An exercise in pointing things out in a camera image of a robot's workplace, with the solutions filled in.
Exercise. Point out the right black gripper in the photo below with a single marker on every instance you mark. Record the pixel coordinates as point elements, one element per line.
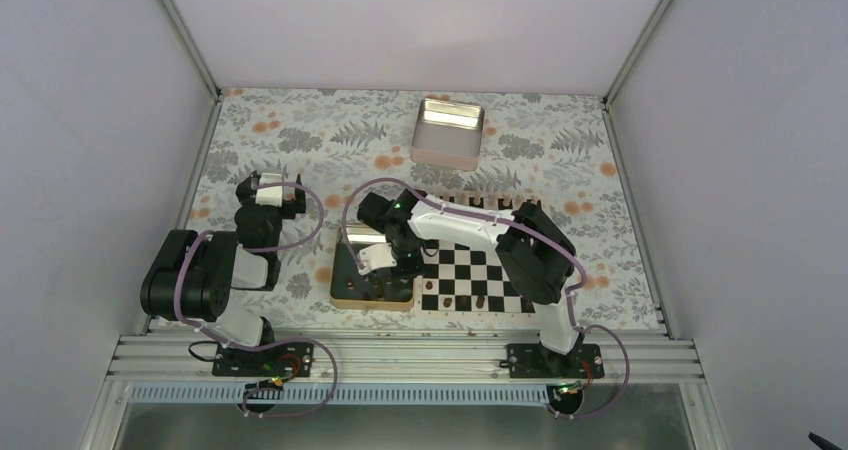
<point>413,269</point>

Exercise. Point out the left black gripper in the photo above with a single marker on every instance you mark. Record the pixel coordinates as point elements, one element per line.
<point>300,202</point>

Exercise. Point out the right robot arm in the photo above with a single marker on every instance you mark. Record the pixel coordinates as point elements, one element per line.
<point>534,254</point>

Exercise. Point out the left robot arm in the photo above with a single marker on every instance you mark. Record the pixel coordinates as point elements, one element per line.
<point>194,273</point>

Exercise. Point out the gold tin tray with pieces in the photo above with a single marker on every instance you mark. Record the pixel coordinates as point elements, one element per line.
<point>399,294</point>

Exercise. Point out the floral patterned table mat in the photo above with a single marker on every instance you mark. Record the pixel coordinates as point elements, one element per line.
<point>552,148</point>

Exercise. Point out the black white chessboard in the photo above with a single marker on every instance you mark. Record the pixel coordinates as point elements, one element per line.
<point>461,282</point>

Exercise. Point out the empty silver pink tin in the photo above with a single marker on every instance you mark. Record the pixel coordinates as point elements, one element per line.
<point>448,134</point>

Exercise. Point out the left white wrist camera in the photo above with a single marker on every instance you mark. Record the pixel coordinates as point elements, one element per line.
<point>269,192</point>

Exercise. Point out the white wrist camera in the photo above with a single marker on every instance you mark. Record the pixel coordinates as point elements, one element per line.
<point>375,257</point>
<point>269,192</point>

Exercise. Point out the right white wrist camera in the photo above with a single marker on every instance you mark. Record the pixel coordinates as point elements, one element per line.
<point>375,257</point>

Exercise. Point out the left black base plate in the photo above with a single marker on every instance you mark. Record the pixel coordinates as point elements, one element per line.
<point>281,362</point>

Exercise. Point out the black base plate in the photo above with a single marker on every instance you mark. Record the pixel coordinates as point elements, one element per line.
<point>534,361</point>
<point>281,362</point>

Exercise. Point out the aluminium front rail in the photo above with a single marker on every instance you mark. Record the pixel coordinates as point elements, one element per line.
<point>406,358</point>

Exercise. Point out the left aluminium corner post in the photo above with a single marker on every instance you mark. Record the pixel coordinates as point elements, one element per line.
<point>188,43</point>

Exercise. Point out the aluminium corner post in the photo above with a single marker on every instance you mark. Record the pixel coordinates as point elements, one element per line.
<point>643,39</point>
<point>188,43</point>

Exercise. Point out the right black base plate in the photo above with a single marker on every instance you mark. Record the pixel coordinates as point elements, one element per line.
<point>534,361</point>

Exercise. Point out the right aluminium corner post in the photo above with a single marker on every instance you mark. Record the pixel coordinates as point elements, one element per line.
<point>643,39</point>

